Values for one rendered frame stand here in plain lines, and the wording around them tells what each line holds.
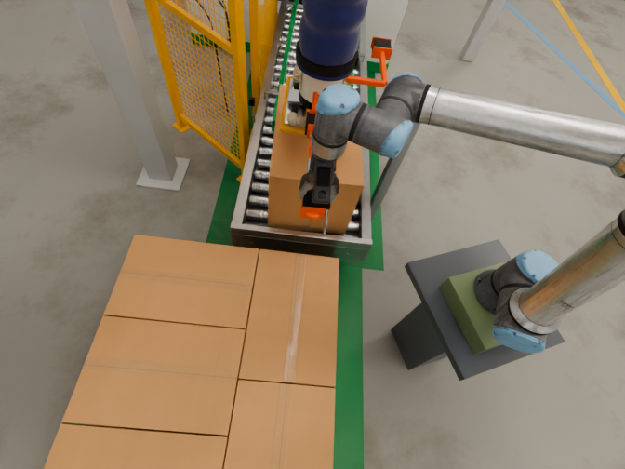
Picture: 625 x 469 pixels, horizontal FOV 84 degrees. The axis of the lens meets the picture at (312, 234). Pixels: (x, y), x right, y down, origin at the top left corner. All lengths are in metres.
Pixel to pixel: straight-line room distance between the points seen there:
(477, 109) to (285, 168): 0.83
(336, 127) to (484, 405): 1.94
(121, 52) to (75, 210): 1.15
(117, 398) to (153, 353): 0.19
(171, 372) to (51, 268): 1.27
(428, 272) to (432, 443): 1.01
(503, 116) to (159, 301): 1.43
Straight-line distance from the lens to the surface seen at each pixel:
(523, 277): 1.37
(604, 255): 0.98
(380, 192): 2.30
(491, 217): 3.04
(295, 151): 1.56
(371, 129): 0.80
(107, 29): 2.05
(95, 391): 1.66
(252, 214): 1.83
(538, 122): 0.91
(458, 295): 1.50
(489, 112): 0.90
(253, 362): 1.54
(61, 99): 3.60
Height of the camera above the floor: 2.06
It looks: 58 degrees down
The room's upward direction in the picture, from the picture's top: 13 degrees clockwise
